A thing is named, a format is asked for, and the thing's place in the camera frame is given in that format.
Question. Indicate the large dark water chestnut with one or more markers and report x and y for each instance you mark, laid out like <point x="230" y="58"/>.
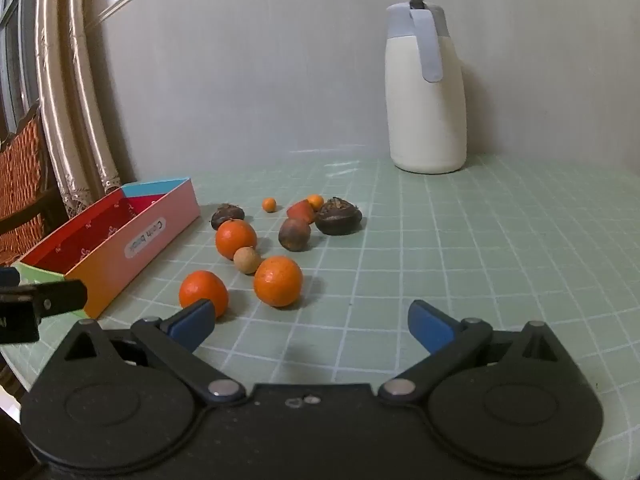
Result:
<point x="338" y="217"/>

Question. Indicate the wooden chair with orange cushion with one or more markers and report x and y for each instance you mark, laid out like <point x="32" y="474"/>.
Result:
<point x="22" y="180"/>

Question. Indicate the small dark water chestnut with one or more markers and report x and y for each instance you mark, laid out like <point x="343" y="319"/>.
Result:
<point x="227" y="215"/>

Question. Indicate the mandarin orange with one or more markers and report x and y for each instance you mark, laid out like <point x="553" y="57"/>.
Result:
<point x="236" y="238"/>
<point x="278" y="281"/>
<point x="202" y="290"/>

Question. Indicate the white jug with grey lid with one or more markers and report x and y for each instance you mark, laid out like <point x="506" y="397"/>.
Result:
<point x="425" y="120"/>

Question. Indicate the colourful cardboard box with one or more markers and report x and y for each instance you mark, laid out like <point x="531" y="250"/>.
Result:
<point x="150" y="240"/>

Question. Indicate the tan longan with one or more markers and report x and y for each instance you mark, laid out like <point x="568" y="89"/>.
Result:
<point x="247" y="260"/>

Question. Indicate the window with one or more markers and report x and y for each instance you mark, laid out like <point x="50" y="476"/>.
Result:
<point x="12" y="35"/>

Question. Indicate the small orange kumquat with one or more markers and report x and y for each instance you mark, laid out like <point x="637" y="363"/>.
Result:
<point x="269" y="204"/>
<point x="316" y="201"/>

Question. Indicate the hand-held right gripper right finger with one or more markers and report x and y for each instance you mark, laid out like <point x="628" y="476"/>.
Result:
<point x="430" y="327"/>

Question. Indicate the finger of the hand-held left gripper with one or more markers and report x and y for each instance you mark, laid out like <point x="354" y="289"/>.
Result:
<point x="55" y="297"/>

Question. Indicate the brown round fruit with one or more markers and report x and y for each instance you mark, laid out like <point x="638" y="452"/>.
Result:
<point x="294" y="234"/>

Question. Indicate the orange carrot toy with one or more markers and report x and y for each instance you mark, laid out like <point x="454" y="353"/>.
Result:
<point x="300" y="211"/>

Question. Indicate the beige satin curtain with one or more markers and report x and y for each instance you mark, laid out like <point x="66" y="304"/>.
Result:
<point x="75" y="110"/>

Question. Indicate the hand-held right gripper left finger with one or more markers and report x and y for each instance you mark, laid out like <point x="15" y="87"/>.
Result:
<point x="192" y="322"/>

